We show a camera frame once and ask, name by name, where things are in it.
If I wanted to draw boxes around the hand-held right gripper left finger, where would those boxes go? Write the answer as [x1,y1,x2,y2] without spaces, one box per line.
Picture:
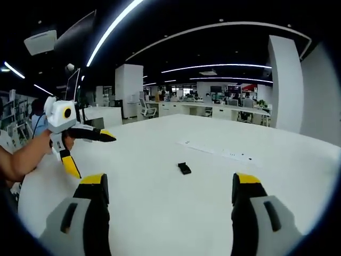
[39,173,112,256]

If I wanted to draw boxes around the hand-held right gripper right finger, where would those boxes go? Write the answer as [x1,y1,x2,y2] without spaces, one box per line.
[230,172,304,256]

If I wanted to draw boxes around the person's left hand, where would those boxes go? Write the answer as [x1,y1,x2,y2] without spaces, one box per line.
[34,129,76,158]

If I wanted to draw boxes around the white low cabinet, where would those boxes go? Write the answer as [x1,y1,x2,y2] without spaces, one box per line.
[84,106,124,129]

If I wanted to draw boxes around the tall dark screen on stand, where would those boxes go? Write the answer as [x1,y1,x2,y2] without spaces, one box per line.
[66,68,81,101]

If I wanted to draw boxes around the white storage shelf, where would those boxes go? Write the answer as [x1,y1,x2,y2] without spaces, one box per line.
[0,90,34,150]

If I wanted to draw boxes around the white office chair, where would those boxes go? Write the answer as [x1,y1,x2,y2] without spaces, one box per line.
[139,98,158,119]

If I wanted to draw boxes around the white table power strip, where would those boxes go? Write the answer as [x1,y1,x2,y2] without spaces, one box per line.
[175,138,264,168]

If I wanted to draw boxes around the white ceiling air unit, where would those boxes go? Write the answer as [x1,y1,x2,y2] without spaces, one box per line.
[23,29,58,56]

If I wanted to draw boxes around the white office desk row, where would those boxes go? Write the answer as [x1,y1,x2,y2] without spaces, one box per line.
[145,100,271,126]

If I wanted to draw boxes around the curved white ceiling light strip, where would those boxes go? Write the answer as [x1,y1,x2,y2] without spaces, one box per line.
[189,76,274,84]
[161,63,272,74]

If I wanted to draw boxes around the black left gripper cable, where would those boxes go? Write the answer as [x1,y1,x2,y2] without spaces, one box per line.
[31,113,48,139]

